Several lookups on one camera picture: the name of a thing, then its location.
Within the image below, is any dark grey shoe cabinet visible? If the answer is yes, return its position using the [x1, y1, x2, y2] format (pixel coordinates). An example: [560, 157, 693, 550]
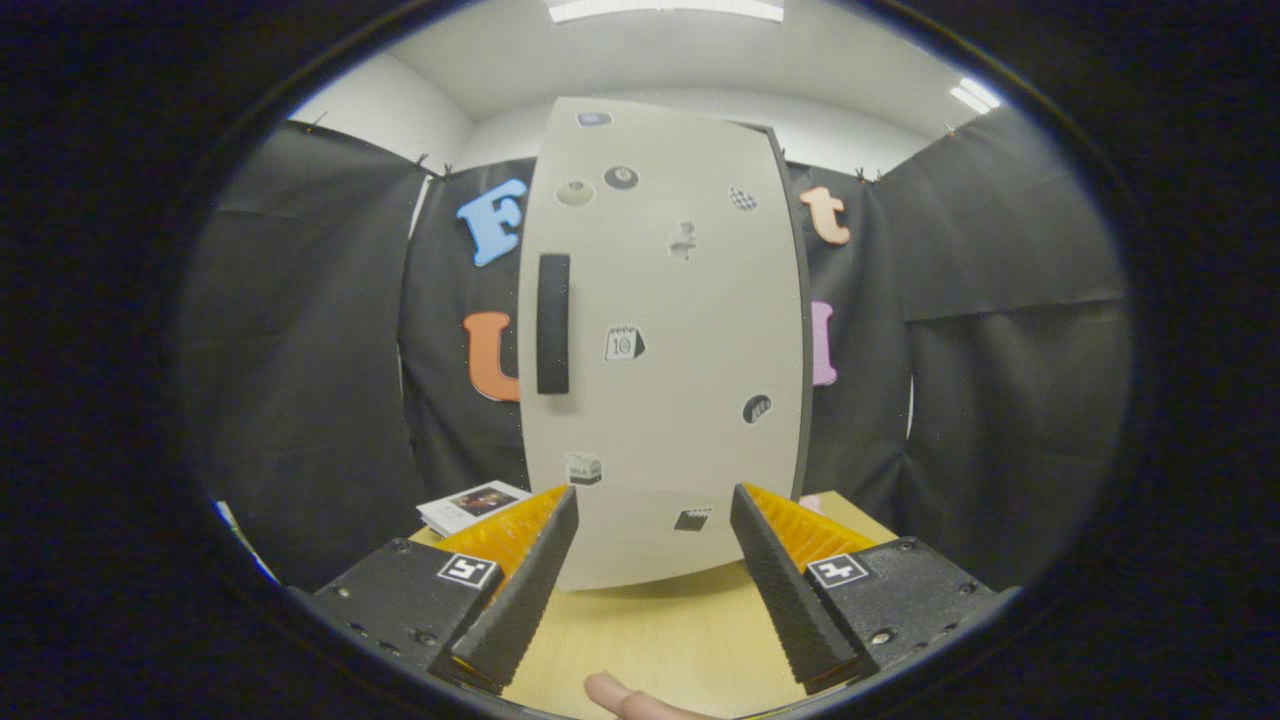
[740, 120, 815, 501]

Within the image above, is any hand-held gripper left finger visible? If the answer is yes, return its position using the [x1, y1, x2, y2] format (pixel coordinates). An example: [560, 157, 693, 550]
[292, 486, 580, 695]

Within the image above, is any white book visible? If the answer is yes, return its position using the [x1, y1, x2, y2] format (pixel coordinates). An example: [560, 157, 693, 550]
[417, 481, 533, 539]

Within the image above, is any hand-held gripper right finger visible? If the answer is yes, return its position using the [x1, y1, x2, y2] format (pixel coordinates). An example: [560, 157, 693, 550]
[730, 483, 1023, 696]

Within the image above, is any small ceiling light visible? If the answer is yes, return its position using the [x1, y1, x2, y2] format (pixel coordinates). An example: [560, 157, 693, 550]
[950, 78, 1002, 115]

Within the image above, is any long ceiling light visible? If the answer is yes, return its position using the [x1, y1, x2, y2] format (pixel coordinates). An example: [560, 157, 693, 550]
[545, 0, 786, 24]

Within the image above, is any light grey shoe cabinet door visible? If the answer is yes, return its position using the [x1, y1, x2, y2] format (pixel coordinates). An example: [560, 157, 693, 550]
[517, 97, 804, 591]

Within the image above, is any black door handle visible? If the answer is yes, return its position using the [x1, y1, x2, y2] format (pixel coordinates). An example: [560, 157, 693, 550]
[536, 253, 572, 396]

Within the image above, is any black backdrop cloth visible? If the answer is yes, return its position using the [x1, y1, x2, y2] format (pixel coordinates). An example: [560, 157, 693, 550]
[180, 105, 1136, 593]

